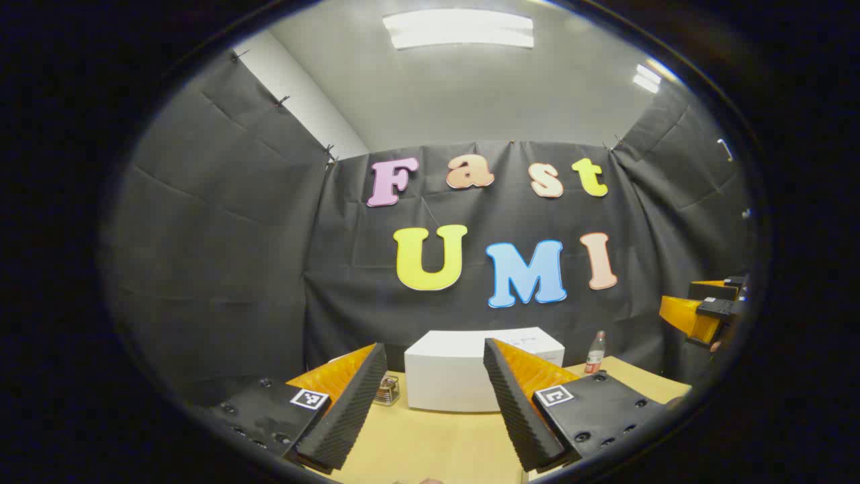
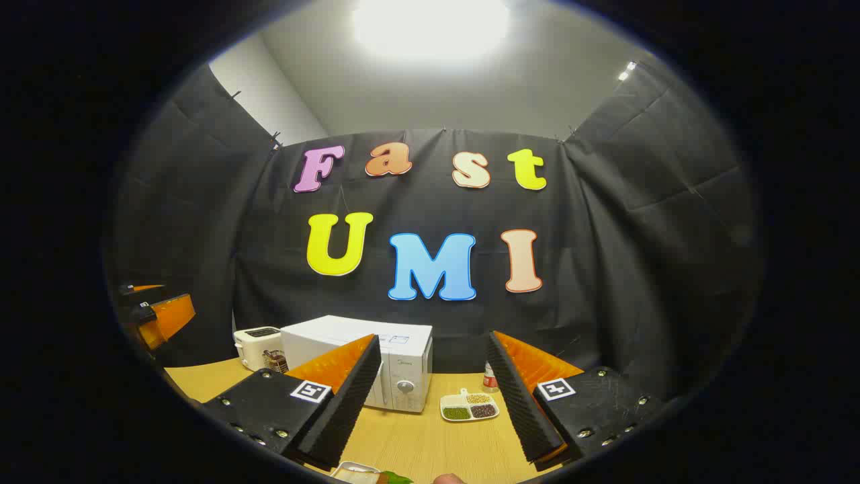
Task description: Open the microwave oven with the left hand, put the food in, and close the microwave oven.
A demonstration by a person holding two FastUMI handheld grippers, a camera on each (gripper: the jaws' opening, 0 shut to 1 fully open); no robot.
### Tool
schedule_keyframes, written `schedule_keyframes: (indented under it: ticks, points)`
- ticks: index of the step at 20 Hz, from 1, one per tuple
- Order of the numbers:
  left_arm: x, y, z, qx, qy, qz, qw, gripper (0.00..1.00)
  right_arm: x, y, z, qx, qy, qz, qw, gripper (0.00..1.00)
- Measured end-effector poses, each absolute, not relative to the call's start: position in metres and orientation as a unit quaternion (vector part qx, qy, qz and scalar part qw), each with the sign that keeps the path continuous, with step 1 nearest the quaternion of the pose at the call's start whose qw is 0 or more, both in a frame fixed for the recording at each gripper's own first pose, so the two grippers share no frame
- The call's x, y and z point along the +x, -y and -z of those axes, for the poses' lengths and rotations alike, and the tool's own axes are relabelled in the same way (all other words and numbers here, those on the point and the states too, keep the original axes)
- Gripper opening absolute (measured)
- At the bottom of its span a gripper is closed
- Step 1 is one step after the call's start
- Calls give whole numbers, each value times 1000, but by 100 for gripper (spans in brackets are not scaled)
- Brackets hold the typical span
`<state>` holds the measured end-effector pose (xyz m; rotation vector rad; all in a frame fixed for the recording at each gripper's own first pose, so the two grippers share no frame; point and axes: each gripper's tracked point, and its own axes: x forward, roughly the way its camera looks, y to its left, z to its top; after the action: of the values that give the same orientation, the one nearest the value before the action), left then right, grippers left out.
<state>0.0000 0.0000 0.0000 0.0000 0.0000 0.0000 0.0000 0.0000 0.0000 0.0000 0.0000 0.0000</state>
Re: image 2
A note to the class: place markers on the large ceiling light panel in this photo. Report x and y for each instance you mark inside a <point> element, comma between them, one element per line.
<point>430,27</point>

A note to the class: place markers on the white toaster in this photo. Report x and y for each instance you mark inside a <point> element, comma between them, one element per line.
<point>255,346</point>

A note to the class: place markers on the black backdrop cloth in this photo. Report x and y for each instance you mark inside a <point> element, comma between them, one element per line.
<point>605,269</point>

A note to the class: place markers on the white divided dish of beans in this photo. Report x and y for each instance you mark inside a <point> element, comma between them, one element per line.
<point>467,408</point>

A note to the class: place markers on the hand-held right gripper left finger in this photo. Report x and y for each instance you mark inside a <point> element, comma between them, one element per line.
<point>349,403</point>

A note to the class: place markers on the small ceiling light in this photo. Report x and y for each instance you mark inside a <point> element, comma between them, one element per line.
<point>627,70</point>

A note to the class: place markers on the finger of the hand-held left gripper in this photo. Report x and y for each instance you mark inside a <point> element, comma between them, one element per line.
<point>144,289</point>
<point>168,319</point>

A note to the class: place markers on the clear plastic water bottle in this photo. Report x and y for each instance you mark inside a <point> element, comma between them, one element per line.
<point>490,380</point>

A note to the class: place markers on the white microwave oven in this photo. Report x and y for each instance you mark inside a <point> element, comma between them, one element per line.
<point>336,336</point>

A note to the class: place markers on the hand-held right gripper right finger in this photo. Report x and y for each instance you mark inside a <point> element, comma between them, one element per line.
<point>521,403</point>

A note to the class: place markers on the small white rectangular tray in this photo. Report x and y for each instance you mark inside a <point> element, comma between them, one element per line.
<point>346,472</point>

